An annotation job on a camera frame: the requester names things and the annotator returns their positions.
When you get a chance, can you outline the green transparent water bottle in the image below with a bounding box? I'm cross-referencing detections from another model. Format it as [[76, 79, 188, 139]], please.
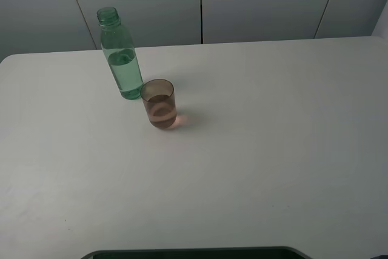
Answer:
[[97, 7, 143, 100]]

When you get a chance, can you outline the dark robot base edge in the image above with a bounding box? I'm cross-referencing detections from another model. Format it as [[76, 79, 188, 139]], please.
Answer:
[[84, 246, 309, 259]]

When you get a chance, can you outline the pink translucent plastic cup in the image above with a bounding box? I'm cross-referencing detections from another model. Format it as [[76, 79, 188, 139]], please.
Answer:
[[140, 79, 177, 129]]

